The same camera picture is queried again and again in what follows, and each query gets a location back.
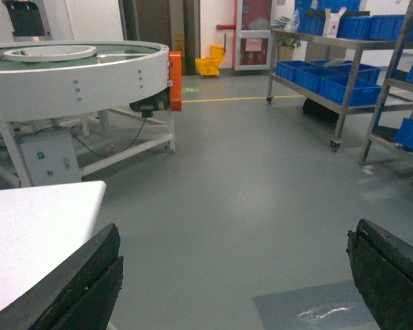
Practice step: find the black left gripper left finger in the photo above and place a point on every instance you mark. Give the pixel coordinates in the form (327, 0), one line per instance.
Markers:
(78, 294)

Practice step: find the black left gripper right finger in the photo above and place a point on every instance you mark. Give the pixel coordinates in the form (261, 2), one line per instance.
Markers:
(382, 270)

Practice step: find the white control box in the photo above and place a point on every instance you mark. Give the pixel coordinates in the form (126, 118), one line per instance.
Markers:
(50, 157)

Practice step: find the white round turntable machine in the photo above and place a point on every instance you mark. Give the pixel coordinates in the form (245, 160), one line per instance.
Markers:
(116, 98)

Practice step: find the blue bin on cart middle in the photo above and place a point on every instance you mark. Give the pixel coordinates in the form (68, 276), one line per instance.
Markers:
(310, 78)

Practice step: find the steel wheeled cart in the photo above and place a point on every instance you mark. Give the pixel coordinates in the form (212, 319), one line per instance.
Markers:
(344, 96)

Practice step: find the blue bin on cart left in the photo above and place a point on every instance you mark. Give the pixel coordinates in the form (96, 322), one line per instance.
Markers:
(287, 69)

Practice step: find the potted plant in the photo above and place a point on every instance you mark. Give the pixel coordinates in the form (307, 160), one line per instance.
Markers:
(286, 45)

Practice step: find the yellow mop bucket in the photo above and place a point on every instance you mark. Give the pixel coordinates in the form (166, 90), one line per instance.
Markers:
(210, 66)

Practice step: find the fire extinguisher cabinet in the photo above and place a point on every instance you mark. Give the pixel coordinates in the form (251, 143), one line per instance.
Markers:
(252, 41)

